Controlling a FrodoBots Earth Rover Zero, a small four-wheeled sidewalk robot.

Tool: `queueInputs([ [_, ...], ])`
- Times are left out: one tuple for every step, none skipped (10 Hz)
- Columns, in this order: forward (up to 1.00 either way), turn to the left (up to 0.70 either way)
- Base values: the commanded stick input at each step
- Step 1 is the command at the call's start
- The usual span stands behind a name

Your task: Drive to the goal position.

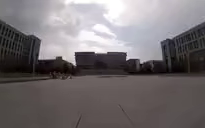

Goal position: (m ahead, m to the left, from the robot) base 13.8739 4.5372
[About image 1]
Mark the large glass-fronted building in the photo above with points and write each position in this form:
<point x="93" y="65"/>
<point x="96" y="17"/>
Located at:
<point x="193" y="46"/>

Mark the low grey building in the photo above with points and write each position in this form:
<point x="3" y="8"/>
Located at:
<point x="153" y="66"/>

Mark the large grey office building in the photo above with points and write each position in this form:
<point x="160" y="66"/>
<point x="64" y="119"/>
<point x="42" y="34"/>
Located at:
<point x="10" y="46"/>

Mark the row of parked bicycles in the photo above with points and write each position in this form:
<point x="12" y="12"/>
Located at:
<point x="60" y="75"/>

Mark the low building with trees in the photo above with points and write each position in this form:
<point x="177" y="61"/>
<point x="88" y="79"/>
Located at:
<point x="53" y="65"/>

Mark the raised grass verge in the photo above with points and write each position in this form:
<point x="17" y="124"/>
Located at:
<point x="13" y="78"/>

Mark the small pale building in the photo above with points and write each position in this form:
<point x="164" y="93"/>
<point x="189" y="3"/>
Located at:
<point x="133" y="65"/>

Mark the wide dark low building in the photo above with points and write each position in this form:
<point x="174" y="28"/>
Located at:
<point x="100" y="60"/>

